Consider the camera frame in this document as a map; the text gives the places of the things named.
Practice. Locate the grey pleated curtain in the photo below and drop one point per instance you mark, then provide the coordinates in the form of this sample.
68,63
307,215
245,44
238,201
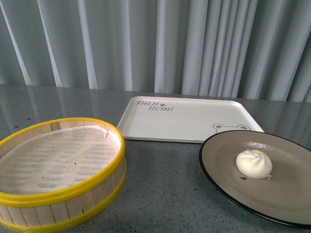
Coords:
253,49

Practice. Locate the beige plate black rim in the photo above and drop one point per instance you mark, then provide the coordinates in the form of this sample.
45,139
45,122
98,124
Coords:
284,198

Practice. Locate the cream bear print tray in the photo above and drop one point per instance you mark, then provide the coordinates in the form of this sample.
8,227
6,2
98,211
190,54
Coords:
182,120

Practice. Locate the yellow rimmed bamboo steamer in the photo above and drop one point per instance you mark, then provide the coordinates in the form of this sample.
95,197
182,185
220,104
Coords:
64,208

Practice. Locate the white steamer liner cloth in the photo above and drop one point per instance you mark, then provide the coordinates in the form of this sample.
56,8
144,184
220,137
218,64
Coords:
58,160

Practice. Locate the white steamed bun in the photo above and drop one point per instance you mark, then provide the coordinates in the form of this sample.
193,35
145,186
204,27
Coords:
254,164

